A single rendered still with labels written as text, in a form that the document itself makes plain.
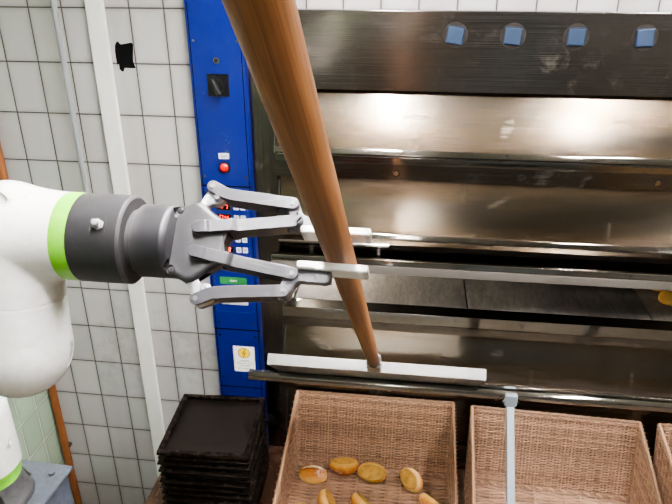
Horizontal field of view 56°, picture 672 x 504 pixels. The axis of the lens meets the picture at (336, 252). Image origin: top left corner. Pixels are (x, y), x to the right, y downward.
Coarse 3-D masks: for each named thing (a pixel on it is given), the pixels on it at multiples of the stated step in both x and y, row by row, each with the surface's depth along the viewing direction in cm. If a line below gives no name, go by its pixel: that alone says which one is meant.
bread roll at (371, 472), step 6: (372, 462) 218; (360, 468) 217; (366, 468) 216; (372, 468) 216; (378, 468) 216; (384, 468) 217; (360, 474) 216; (366, 474) 216; (372, 474) 216; (378, 474) 215; (384, 474) 215; (366, 480) 216; (372, 480) 215; (378, 480) 215
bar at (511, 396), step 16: (320, 384) 175; (336, 384) 174; (352, 384) 174; (368, 384) 173; (384, 384) 173; (400, 384) 172; (416, 384) 172; (432, 384) 172; (448, 384) 172; (512, 400) 168; (528, 400) 169; (544, 400) 168; (560, 400) 167; (576, 400) 167; (592, 400) 166; (608, 400) 166; (624, 400) 166; (640, 400) 166; (656, 400) 166; (512, 416) 168; (512, 432) 167; (512, 448) 165; (512, 464) 164; (512, 480) 163; (512, 496) 161
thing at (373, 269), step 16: (368, 256) 193; (384, 256) 194; (400, 256) 194; (416, 256) 194; (432, 256) 195; (448, 256) 195; (464, 256) 196; (480, 256) 196; (496, 256) 196; (512, 256) 197; (384, 272) 184; (400, 272) 183; (416, 272) 182; (432, 272) 182; (448, 272) 181; (464, 272) 181; (480, 272) 180; (496, 272) 180; (656, 272) 183; (640, 288) 176; (656, 288) 175
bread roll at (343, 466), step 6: (330, 462) 220; (336, 462) 218; (342, 462) 218; (348, 462) 218; (354, 462) 219; (336, 468) 217; (342, 468) 217; (348, 468) 217; (354, 468) 218; (342, 474) 218; (348, 474) 218
